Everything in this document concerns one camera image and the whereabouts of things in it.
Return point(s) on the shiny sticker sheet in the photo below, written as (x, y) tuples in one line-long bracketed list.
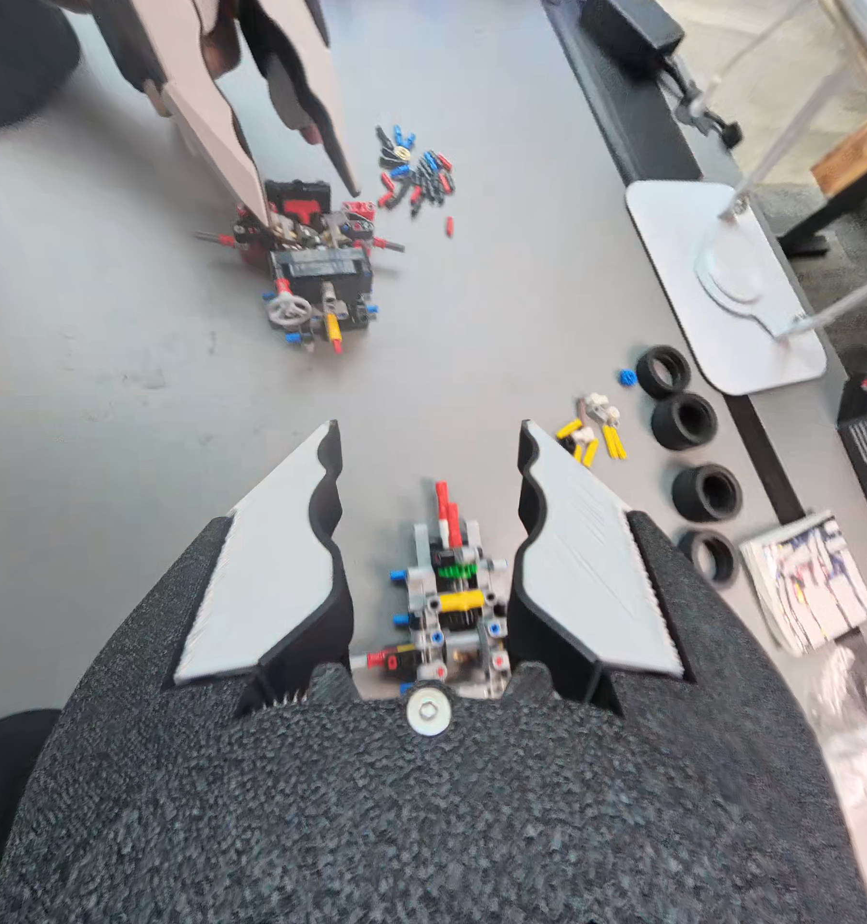
[(809, 585)]

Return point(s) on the white book stand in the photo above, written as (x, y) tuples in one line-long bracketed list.
[(671, 289)]

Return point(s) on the clear plastic bags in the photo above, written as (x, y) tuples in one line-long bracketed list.
[(866, 758)]

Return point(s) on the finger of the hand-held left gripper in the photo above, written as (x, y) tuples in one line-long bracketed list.
[(316, 79), (199, 115)]

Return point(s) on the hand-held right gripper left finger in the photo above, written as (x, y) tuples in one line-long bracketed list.
[(267, 585)]

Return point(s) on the grey desk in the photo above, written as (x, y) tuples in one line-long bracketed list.
[(152, 447)]

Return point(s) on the cluster of yellow white pieces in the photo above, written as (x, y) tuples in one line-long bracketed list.
[(610, 440)]

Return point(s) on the person's left hand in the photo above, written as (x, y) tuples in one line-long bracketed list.
[(225, 47)]

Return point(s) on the person's dark clothing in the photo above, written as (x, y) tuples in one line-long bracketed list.
[(0, 808)]

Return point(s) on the wooden table leg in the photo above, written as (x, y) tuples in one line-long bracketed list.
[(859, 155)]

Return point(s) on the black rubber toy tire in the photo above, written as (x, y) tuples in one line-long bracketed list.
[(646, 372), (682, 498), (663, 426), (687, 552)]

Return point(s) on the pile of coloured toy pins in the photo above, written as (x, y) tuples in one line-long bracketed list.
[(423, 177)]

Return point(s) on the black lego chassis with steering wheel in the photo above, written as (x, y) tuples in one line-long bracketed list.
[(318, 263)]

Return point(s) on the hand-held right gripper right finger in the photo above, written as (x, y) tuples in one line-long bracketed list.
[(592, 577)]

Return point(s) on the grey differential gear assembly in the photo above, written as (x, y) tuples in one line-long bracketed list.
[(462, 599)]

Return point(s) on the dark blurred object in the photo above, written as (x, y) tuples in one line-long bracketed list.
[(15, 50)]

